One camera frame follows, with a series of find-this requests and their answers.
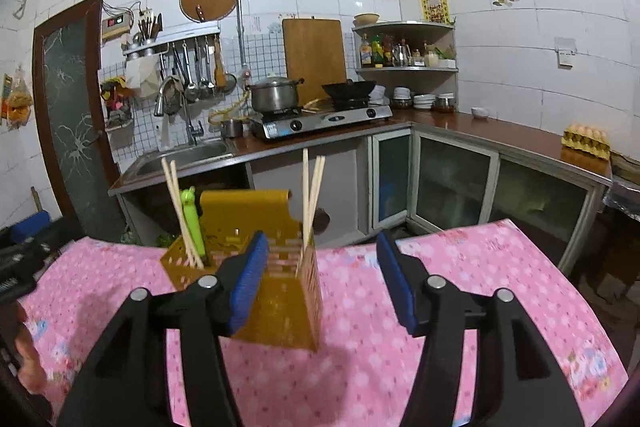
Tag steel faucet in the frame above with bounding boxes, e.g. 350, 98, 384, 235
152, 79, 206, 146

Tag yellow slotted utensil holder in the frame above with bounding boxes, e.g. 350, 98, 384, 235
160, 189, 323, 353

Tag row of hanging kitchen utensils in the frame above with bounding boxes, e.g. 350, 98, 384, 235
152, 34, 238, 115

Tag brown framed glass door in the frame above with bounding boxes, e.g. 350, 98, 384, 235
32, 0, 126, 243

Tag metal corner shelf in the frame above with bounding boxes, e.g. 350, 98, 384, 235
351, 20, 460, 72

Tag person's left hand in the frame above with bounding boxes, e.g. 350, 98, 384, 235
14, 302, 53, 395

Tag pink floral tablecloth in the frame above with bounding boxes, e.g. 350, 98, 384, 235
17, 218, 630, 427

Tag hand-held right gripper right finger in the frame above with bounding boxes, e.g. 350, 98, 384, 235
376, 229, 586, 427

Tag steel gas stove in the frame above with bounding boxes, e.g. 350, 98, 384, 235
250, 103, 394, 142

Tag row of condiment bottles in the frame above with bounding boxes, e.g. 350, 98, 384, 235
359, 33, 441, 68

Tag white hanging bag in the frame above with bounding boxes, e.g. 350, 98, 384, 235
125, 57, 163, 100

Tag steel sink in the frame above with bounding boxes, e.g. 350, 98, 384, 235
122, 139, 236, 180

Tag dark lined trash bin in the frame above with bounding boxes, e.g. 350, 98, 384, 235
602, 179, 640, 303

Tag hanging plastic bags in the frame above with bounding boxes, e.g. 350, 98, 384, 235
0, 67, 35, 130

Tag steel cooking pot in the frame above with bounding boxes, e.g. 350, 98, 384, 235
245, 74, 306, 114

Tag kitchen counter with cabinets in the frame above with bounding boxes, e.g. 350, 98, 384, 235
107, 107, 640, 278

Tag rectangular wooden cutting board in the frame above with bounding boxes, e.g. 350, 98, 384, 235
281, 18, 348, 105

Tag metal wall utensil rack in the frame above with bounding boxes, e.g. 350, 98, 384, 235
122, 23, 222, 58

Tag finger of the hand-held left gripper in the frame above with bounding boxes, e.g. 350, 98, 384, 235
0, 241, 51, 269
9, 212, 52, 244

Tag colourful wall basket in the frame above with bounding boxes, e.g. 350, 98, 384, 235
100, 76, 136, 148

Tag stack of white dishes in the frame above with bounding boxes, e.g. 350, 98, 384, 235
372, 85, 437, 111

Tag yellow wall poster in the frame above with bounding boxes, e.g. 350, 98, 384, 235
420, 0, 447, 24

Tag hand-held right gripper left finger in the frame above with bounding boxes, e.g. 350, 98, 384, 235
59, 230, 271, 427

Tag green handled fork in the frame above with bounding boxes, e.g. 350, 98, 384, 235
181, 188, 207, 270

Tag black wok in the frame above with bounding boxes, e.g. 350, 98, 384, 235
321, 78, 377, 104

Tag beige wall control box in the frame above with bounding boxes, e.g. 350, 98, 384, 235
101, 14, 132, 40

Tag white wall socket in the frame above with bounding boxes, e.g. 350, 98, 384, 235
555, 36, 577, 68

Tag yellow egg carton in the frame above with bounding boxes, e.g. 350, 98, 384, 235
562, 122, 612, 160

